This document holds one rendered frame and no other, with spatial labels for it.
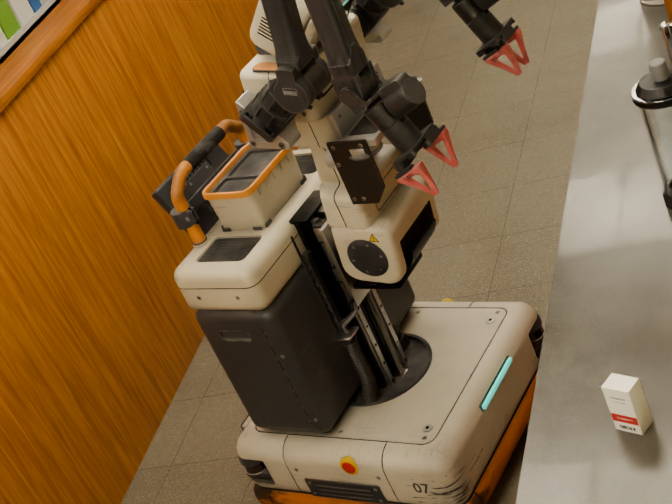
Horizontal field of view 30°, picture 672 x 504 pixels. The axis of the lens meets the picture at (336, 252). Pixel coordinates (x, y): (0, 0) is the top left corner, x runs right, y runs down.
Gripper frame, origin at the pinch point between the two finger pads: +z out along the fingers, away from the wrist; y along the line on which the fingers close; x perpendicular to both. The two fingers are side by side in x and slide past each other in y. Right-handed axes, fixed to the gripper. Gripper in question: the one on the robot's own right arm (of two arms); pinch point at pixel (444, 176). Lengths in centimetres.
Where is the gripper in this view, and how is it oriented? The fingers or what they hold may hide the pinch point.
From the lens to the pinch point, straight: 245.9
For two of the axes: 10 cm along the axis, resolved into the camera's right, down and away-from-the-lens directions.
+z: 6.9, 7.0, 1.7
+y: 4.5, -6.1, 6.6
